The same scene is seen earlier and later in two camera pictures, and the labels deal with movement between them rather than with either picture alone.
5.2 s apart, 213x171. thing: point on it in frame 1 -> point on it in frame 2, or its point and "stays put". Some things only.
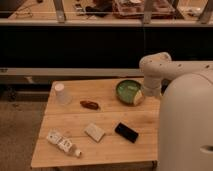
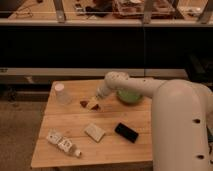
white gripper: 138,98 -> 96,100
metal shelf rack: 41,40 stays put
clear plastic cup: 62,96 stays put
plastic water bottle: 65,144 stays put
